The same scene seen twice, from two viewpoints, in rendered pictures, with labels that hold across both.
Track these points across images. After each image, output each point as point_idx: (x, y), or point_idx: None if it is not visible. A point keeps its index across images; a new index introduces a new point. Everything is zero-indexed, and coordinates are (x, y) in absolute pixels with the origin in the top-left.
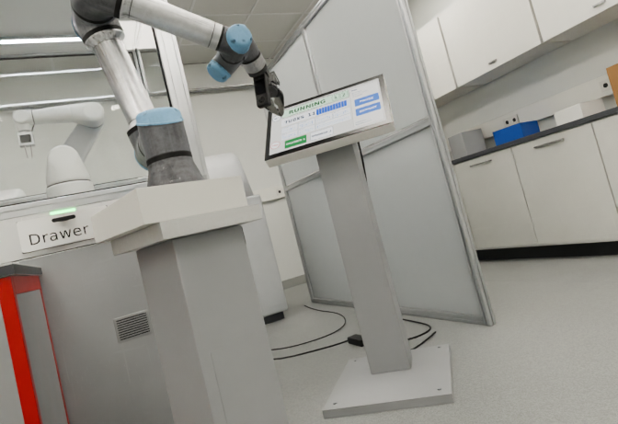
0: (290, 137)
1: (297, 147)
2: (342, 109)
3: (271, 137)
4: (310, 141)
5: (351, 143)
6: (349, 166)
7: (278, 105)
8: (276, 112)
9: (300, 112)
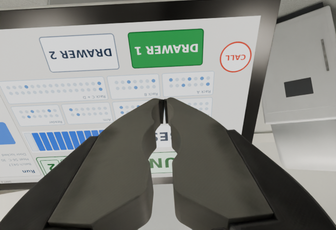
0: (185, 74)
1: (157, 17)
2: (39, 123)
3: (243, 95)
4: (114, 32)
5: (2, 7)
6: None
7: (131, 145)
8: (177, 108)
9: (160, 152)
